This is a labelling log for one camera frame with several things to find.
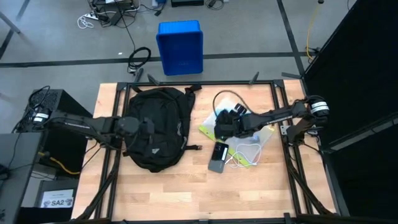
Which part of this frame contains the black backpack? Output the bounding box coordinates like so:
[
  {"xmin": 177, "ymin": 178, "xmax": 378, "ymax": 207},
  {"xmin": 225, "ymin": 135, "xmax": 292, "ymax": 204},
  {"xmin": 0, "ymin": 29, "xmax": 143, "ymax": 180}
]
[{"xmin": 123, "ymin": 83, "xmax": 203, "ymax": 174}]

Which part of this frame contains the white USB cable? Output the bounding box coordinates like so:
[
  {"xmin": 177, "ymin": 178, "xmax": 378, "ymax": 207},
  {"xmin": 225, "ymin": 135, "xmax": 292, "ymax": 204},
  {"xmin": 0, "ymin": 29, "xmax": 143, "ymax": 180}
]
[{"xmin": 225, "ymin": 142, "xmax": 264, "ymax": 169}]

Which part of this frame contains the clear pouch green edge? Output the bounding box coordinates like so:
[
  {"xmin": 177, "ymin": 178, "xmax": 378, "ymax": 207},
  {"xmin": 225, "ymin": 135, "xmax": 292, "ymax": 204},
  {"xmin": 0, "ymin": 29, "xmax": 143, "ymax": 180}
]
[{"xmin": 198, "ymin": 96, "xmax": 276, "ymax": 169}]

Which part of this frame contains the black computer tower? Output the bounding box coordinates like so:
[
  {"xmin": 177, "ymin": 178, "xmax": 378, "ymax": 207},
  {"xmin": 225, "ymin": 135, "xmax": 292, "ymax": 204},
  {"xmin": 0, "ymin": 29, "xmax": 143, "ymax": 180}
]
[{"xmin": 23, "ymin": 89, "xmax": 94, "ymax": 175}]

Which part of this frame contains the blue plastic bin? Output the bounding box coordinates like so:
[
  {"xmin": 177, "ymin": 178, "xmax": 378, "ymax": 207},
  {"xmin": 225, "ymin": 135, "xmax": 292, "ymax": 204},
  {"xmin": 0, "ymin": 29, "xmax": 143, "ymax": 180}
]
[{"xmin": 155, "ymin": 20, "xmax": 205, "ymax": 77}]

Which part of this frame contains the white SA2 sign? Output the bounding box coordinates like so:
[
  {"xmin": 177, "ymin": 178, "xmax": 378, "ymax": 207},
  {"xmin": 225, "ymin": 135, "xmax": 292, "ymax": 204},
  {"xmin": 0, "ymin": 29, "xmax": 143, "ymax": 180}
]
[{"xmin": 40, "ymin": 189, "xmax": 75, "ymax": 208}]

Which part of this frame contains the white power strip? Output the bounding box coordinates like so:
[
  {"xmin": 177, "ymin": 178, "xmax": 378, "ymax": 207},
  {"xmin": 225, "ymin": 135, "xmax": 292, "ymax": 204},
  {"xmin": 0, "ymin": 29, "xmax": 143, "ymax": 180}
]
[{"xmin": 83, "ymin": 11, "xmax": 103, "ymax": 20}]

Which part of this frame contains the black electronics box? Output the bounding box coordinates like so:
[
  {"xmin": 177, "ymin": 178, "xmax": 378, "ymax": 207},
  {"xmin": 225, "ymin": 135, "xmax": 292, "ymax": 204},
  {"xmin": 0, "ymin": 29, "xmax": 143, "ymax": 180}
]
[{"xmin": 93, "ymin": 0, "xmax": 139, "ymax": 13}]

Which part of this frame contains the black flat device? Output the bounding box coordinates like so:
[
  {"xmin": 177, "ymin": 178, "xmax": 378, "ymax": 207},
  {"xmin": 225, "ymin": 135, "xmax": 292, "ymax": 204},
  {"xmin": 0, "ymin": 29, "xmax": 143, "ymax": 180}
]
[{"xmin": 170, "ymin": 0, "xmax": 205, "ymax": 7}]

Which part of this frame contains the black partition panel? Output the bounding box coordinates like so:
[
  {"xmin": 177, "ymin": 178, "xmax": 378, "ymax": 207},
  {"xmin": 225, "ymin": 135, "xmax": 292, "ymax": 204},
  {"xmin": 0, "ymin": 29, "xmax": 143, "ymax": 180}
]
[{"xmin": 303, "ymin": 0, "xmax": 398, "ymax": 218}]

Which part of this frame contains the grey metal furniture leg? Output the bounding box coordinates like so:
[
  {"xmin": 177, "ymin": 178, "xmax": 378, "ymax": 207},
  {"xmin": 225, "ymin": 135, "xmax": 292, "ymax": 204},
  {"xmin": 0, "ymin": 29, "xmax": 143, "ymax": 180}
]
[{"xmin": 0, "ymin": 11, "xmax": 22, "ymax": 34}]

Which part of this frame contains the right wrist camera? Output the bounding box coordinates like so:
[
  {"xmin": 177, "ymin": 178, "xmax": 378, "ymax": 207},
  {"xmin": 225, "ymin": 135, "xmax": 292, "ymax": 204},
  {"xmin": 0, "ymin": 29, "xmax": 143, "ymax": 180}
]
[{"xmin": 233, "ymin": 103, "xmax": 249, "ymax": 116}]

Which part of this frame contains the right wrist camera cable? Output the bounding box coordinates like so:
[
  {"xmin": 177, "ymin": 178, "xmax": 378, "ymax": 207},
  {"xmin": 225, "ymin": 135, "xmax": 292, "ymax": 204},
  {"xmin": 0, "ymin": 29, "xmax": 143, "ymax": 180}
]
[{"xmin": 213, "ymin": 90, "xmax": 252, "ymax": 116}]

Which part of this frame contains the black aluminium table frame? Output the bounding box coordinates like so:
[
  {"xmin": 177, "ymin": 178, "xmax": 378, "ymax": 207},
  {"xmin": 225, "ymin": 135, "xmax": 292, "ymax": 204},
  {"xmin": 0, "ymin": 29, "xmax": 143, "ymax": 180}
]
[{"xmin": 73, "ymin": 68, "xmax": 336, "ymax": 224}]

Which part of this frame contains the coiled black cable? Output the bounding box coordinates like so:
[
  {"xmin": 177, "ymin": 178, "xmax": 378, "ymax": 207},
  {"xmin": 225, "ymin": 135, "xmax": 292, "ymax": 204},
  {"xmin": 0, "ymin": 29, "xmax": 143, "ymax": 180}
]
[{"xmin": 114, "ymin": 0, "xmax": 152, "ymax": 75}]

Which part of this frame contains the thick yellow cable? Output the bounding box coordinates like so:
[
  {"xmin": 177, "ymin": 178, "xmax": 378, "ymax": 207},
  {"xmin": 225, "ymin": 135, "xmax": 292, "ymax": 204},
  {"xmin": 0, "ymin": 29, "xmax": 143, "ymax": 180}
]
[{"xmin": 37, "ymin": 151, "xmax": 81, "ymax": 175}]

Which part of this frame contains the black cable bundle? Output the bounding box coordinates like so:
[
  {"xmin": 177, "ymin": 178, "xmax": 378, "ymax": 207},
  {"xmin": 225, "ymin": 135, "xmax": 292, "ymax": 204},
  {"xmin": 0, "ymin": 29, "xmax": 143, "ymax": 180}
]
[{"xmin": 12, "ymin": 85, "xmax": 51, "ymax": 133}]

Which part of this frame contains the white coiled cable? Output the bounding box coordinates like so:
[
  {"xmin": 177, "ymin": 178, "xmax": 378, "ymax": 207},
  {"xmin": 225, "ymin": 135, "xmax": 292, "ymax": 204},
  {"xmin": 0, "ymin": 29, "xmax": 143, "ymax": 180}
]
[{"xmin": 76, "ymin": 14, "xmax": 95, "ymax": 30}]

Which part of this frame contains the thin yellow floor cable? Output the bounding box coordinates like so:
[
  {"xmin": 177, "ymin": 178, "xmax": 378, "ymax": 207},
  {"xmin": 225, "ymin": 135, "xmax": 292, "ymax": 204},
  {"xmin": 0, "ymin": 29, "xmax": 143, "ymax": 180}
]
[{"xmin": 306, "ymin": 2, "xmax": 321, "ymax": 62}]

